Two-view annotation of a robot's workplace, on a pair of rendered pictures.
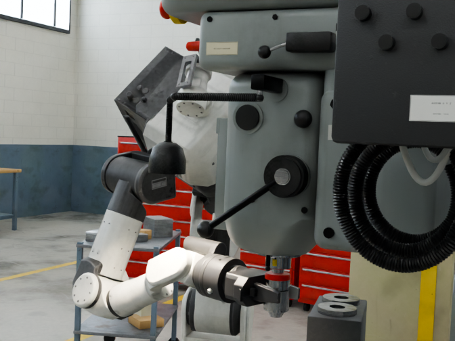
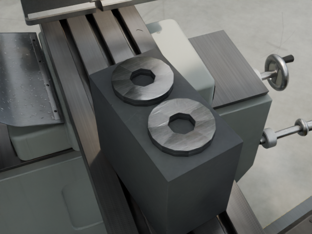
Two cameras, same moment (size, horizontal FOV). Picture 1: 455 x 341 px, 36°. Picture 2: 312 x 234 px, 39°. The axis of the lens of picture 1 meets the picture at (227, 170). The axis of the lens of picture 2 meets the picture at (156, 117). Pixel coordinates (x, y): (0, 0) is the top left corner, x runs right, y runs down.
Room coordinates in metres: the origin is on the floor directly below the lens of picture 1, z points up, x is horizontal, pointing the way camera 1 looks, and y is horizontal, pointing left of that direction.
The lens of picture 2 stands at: (1.92, -0.58, 1.58)
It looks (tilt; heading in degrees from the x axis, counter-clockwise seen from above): 50 degrees down; 134
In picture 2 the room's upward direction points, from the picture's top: straight up
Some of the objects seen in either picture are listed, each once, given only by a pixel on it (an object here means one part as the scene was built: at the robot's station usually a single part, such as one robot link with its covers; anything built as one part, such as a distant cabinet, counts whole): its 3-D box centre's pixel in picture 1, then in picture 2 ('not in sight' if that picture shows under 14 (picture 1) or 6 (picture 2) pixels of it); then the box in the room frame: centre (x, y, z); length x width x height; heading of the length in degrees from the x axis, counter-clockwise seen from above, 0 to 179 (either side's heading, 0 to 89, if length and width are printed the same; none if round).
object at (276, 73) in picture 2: not in sight; (266, 75); (1.49, 0.35, 0.64); 0.16 x 0.12 x 0.12; 65
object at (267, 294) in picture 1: (265, 294); not in sight; (1.25, -0.08, 1.23); 0.06 x 0.02 x 0.03; 46
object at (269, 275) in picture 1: (277, 275); not in sight; (1.28, -0.10, 1.26); 0.05 x 0.05 x 0.01
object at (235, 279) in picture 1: (240, 283); not in sight; (1.34, -0.03, 1.23); 0.13 x 0.12 x 0.10; 136
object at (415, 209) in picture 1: (389, 170); not in sight; (1.19, -0.28, 1.47); 0.24 x 0.19 x 0.26; 155
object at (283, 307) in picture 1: (276, 293); not in sight; (1.28, -0.10, 1.23); 0.05 x 0.05 x 0.06
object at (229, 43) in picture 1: (311, 47); not in sight; (1.26, -0.14, 1.68); 0.34 x 0.24 x 0.10; 65
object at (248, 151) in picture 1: (285, 164); not in sight; (1.27, -0.10, 1.47); 0.21 x 0.19 x 0.32; 155
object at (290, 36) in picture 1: (296, 46); not in sight; (1.12, -0.10, 1.66); 0.12 x 0.04 x 0.04; 65
